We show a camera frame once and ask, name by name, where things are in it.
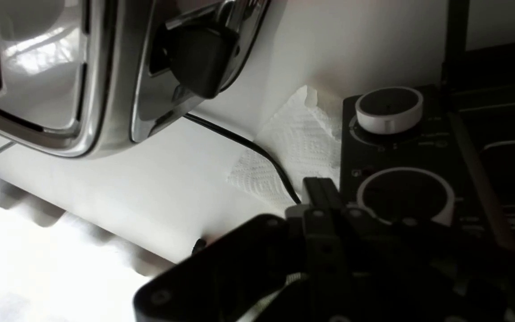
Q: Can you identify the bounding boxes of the black toaster cable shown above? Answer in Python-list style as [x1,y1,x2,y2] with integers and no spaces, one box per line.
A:
[182,110,304,207]

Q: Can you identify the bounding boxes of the black toaster oven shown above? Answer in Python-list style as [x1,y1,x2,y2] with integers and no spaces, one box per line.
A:
[336,34,515,282]

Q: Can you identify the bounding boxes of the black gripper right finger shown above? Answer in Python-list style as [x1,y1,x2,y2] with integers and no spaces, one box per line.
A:
[352,205,509,322]

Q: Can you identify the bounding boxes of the round oven knob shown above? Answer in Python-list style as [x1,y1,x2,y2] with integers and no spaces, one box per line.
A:
[354,84,425,135]

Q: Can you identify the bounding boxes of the white paper napkin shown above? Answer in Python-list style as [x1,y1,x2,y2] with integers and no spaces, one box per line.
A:
[223,84,345,211]

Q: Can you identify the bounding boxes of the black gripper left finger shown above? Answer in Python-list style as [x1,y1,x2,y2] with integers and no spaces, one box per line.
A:
[132,175,354,322]

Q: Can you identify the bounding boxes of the glass toaster oven door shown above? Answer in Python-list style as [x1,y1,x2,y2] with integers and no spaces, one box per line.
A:
[441,0,515,114]

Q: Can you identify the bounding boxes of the silver toaster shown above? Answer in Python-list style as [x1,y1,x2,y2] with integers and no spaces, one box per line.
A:
[0,0,273,161]

